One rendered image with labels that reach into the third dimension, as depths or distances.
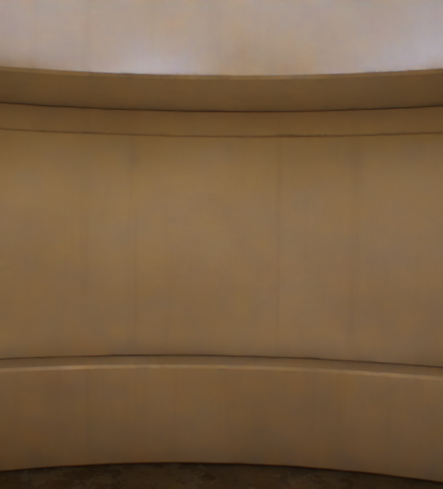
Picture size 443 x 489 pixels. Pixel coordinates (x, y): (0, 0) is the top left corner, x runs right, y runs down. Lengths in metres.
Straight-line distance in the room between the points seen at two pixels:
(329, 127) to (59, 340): 0.40
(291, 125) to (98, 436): 0.42
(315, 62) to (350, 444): 0.40
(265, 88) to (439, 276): 0.28
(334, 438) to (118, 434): 0.24
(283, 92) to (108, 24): 0.18
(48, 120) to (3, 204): 0.11
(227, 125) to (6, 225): 0.28
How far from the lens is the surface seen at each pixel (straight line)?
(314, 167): 0.48
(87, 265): 0.48
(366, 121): 0.49
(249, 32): 0.42
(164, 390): 0.47
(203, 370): 0.46
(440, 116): 0.51
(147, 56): 0.41
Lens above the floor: 0.26
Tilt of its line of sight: 1 degrees down
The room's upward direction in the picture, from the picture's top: 1 degrees clockwise
